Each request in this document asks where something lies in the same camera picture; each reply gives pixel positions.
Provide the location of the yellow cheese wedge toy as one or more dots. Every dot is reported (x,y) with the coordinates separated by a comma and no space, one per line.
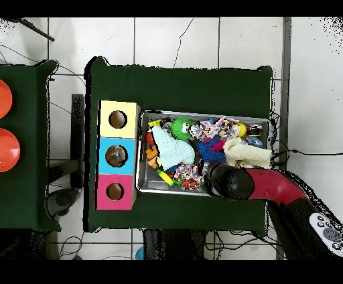
(154,123)

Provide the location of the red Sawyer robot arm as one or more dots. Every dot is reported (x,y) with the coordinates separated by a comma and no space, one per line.
(273,185)

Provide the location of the orange bowl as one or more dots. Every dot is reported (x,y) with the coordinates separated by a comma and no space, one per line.
(4,99)
(8,150)

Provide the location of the blue spiky ball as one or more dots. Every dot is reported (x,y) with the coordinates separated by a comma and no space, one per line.
(211,155)

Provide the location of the cream waffle cloth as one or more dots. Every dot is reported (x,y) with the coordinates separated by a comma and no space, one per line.
(247,154)

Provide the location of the orange striped tiger toy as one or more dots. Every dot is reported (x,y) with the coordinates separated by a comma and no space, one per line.
(190,185)

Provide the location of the side table with green cloth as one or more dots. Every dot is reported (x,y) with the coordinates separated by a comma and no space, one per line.
(27,182)

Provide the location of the black rod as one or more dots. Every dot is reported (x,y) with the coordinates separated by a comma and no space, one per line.
(35,29)

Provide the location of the yellow ball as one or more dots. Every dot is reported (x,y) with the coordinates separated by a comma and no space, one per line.
(242,129)

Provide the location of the red ball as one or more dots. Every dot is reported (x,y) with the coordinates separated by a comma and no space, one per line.
(149,138)

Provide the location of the green fuzzy toy with eyes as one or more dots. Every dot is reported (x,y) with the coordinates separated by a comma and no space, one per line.
(183,128)

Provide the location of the wooden box with three holes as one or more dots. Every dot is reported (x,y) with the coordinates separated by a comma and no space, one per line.
(105,161)

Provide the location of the mint green waffle cloth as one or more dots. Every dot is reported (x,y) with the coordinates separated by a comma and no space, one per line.
(171,150)

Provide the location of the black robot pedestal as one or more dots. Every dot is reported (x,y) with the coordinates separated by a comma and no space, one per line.
(171,246)

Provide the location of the orange plastic building block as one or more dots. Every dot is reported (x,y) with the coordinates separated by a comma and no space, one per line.
(153,156)

